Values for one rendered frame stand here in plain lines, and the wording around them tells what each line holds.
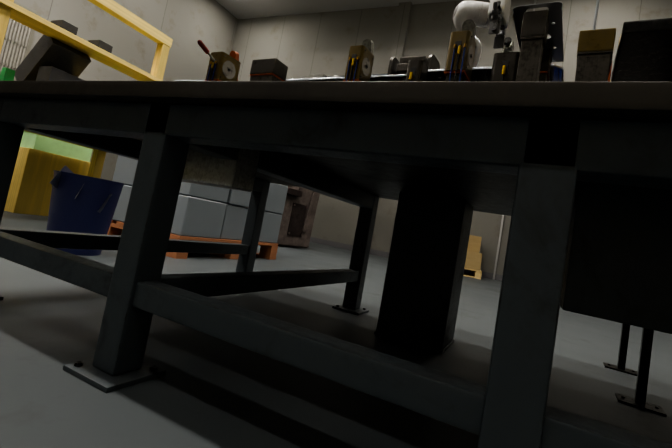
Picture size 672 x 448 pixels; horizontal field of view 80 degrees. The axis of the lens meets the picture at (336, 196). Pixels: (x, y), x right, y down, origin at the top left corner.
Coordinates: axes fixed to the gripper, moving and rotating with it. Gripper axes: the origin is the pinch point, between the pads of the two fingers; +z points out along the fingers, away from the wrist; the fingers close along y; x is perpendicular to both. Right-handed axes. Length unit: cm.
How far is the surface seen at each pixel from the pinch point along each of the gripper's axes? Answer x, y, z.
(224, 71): -102, 16, 13
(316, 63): -614, -719, -362
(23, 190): -461, -67, 85
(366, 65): -37.6, 13.6, 12.9
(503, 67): 7.1, 19.4, 18.9
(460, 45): -4.8, 20.7, 12.4
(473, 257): -126, -658, 76
